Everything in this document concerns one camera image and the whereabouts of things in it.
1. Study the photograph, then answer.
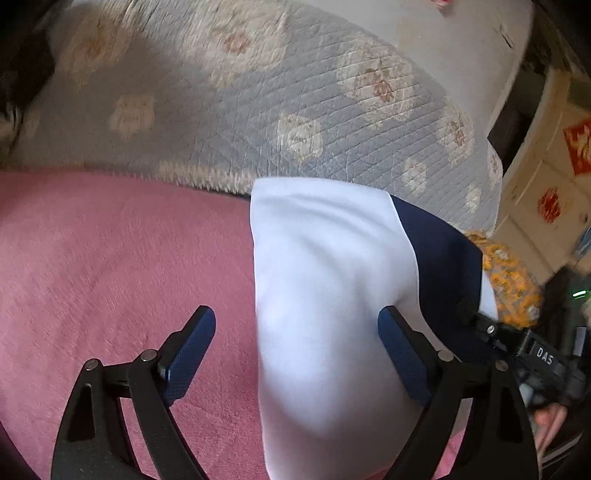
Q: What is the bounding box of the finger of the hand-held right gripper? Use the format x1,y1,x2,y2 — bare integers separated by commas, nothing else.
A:
455,295,490,344

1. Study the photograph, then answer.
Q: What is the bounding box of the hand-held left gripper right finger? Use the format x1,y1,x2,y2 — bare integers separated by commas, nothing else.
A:
377,305,541,480

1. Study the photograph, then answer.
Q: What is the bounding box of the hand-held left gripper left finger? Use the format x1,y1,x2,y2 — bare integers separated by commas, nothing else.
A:
51,305,218,480

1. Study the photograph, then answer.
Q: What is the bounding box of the white and navy varsity jacket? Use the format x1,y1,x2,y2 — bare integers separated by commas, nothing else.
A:
249,178,502,480

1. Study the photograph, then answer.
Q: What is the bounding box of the pile of clothes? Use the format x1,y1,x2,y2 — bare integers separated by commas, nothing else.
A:
0,28,56,153

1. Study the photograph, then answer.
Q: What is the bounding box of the person's right hand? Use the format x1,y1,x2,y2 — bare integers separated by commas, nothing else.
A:
531,401,571,457

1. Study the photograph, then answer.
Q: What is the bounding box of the orange floral quilt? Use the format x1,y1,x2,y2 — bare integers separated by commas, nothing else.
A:
464,229,546,328

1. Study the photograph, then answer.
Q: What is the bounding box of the pink blanket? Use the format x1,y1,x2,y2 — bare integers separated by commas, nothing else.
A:
0,168,467,480

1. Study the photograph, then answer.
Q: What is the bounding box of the red paper cutting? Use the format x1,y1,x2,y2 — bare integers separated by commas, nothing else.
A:
538,187,561,223

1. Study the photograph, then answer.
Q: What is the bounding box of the red diamond paper decoration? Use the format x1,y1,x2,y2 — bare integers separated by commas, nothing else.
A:
562,117,591,177

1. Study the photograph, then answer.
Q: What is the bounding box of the grey floral quilted cover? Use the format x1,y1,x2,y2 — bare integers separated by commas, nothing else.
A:
0,0,504,232

